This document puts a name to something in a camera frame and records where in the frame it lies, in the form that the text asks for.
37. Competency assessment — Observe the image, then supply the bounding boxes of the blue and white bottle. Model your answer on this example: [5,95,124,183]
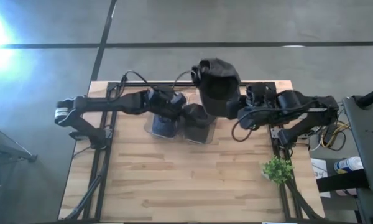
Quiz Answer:
[333,156,364,175]

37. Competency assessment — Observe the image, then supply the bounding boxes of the navy blue cap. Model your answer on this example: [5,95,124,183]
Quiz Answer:
[151,113,178,138]

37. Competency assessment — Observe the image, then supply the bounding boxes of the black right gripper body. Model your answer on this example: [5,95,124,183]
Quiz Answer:
[241,82,277,126]

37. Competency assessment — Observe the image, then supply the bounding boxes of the clear plastic bin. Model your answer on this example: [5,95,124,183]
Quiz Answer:
[181,92,219,146]
[143,90,187,140]

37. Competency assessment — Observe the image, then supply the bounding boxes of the white paper sheet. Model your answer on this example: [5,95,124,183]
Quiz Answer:
[310,157,332,199]

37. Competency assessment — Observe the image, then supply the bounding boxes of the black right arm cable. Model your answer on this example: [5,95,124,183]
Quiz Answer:
[231,105,268,143]

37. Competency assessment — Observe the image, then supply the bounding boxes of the black pole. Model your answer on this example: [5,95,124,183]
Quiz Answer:
[356,85,373,110]

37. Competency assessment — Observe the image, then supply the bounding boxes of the yellow cable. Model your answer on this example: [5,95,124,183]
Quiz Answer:
[320,122,351,149]

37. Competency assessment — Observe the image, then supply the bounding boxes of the white cable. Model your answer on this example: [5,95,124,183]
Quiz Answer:
[307,130,346,152]

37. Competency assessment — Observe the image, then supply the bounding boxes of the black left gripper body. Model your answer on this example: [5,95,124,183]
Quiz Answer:
[147,88,188,119]

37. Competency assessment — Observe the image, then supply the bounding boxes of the dark brown cap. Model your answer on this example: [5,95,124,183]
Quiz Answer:
[191,57,242,118]

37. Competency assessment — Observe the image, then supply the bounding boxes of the black aluminium frame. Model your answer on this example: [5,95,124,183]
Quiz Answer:
[63,74,325,222]

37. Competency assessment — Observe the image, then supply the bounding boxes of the grey cart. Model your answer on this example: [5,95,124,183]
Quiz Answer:
[342,95,373,224]

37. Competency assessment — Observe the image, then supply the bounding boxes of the black cap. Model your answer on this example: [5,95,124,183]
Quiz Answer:
[182,103,217,142]

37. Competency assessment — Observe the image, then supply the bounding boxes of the small green artificial plant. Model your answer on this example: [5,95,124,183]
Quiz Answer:
[261,155,295,185]

